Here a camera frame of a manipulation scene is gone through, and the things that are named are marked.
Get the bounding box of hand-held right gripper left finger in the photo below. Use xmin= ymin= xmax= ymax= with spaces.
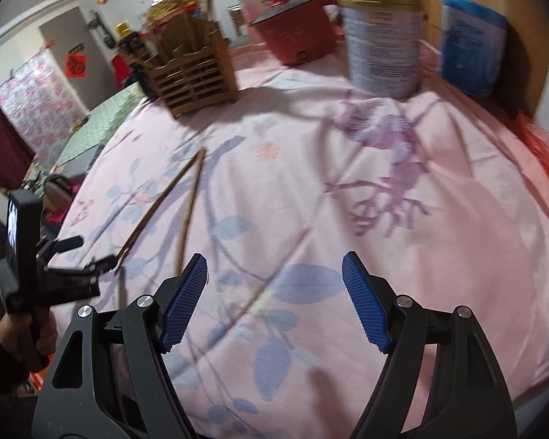
xmin=31 ymin=252 xmax=209 ymax=439

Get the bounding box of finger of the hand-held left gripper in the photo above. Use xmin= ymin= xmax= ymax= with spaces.
xmin=48 ymin=255 xmax=120 ymax=287
xmin=37 ymin=236 xmax=84 ymax=267

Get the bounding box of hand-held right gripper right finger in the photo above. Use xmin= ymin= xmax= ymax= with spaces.
xmin=341 ymin=251 xmax=519 ymax=439

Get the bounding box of single wooden chopstick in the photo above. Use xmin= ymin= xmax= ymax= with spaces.
xmin=116 ymin=147 xmax=206 ymax=262
xmin=176 ymin=150 xmax=207 ymax=276

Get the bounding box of wooden chopstick holder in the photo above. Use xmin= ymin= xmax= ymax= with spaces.
xmin=141 ymin=17 xmax=240 ymax=120

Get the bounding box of person's left forearm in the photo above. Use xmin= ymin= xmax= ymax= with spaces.
xmin=0 ymin=304 xmax=34 ymax=393

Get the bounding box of person's left hand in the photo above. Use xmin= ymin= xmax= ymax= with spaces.
xmin=0 ymin=309 xmax=58 ymax=358

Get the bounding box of metal kettle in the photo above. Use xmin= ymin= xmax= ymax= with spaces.
xmin=41 ymin=173 xmax=77 ymax=214

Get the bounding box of pink floral tablecloth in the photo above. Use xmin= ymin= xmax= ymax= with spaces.
xmin=50 ymin=41 xmax=549 ymax=439

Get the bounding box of dark red curtain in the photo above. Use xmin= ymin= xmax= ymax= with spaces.
xmin=0 ymin=98 xmax=36 ymax=189

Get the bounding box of green patterned table cover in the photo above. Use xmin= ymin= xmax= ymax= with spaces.
xmin=57 ymin=83 xmax=146 ymax=168

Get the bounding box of pink floral curtain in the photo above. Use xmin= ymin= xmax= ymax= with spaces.
xmin=0 ymin=48 xmax=89 ymax=171

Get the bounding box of red door decoration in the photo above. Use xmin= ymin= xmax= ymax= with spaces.
xmin=65 ymin=52 xmax=89 ymax=79

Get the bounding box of red cloth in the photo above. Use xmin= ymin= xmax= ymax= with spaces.
xmin=112 ymin=52 xmax=134 ymax=91

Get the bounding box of dark soy sauce bottle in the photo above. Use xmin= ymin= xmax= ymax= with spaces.
xmin=114 ymin=21 xmax=150 ymax=63

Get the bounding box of grey door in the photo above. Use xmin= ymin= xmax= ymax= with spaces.
xmin=38 ymin=6 xmax=115 ymax=102

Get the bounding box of black hanging bag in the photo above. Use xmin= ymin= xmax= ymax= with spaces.
xmin=89 ymin=11 xmax=115 ymax=49

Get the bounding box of red plastic bag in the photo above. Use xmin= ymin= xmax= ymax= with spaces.
xmin=513 ymin=116 xmax=549 ymax=184

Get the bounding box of milk powder tin gold lid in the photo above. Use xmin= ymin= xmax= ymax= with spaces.
xmin=339 ymin=0 xmax=423 ymax=100

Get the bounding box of large cooking oil bottle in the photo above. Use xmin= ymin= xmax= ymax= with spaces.
xmin=143 ymin=0 xmax=207 ymax=43

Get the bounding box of red electric cooking pot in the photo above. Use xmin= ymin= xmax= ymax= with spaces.
xmin=249 ymin=0 xmax=342 ymax=67

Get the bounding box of blue plastic canister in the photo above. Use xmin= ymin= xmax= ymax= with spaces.
xmin=438 ymin=0 xmax=509 ymax=98

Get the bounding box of pot lid with red knob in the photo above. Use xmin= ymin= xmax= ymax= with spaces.
xmin=249 ymin=0 xmax=324 ymax=27

